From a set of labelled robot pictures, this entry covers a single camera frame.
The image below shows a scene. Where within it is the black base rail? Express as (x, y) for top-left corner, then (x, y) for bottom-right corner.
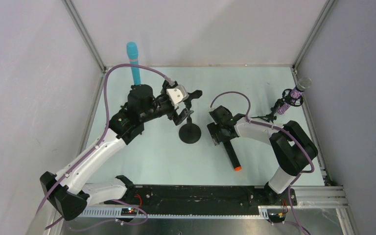
(103, 185), (296, 216)

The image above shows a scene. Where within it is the purple glitter microphone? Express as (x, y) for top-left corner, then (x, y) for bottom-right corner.
(276, 77), (312, 115)

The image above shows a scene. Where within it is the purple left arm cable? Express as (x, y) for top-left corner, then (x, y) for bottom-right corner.
(35, 64), (176, 233)

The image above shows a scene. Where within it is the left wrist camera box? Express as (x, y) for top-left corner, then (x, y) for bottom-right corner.
(166, 85), (188, 110)

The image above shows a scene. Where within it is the black round-base microphone stand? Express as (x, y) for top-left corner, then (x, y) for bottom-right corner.
(179, 99), (201, 144)

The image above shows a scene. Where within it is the black shock-mount tripod stand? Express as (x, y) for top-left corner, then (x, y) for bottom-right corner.
(252, 88), (304, 122)

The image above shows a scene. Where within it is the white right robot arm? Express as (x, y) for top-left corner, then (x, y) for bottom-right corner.
(207, 106), (318, 195)

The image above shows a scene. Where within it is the blue microphone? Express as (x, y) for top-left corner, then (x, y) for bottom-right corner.
(126, 42), (141, 85)

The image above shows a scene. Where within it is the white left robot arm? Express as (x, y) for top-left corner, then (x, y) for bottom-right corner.
(40, 83), (203, 221)

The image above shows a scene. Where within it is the black microphone orange tip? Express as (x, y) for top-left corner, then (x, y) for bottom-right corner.
(223, 141), (242, 171)

